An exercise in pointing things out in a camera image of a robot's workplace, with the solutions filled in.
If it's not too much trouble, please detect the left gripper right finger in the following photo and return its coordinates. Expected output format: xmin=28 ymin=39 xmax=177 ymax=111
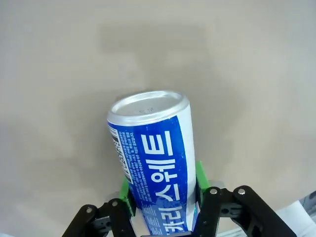
xmin=194 ymin=160 xmax=297 ymax=237

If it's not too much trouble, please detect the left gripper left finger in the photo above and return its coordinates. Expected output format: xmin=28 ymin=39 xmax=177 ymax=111
xmin=61 ymin=176 xmax=139 ymax=237

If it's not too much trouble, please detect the blue white Pocari Sweat can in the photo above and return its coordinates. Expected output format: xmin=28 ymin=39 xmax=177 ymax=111
xmin=106 ymin=91 xmax=198 ymax=235

